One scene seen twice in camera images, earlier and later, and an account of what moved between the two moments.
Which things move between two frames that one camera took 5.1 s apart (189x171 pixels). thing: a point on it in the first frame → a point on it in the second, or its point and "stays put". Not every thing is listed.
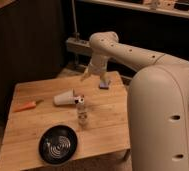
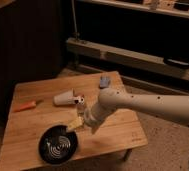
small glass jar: [79, 99] stays put
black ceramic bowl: [57, 144] stays put
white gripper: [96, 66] → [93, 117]
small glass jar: [82, 115] stays put
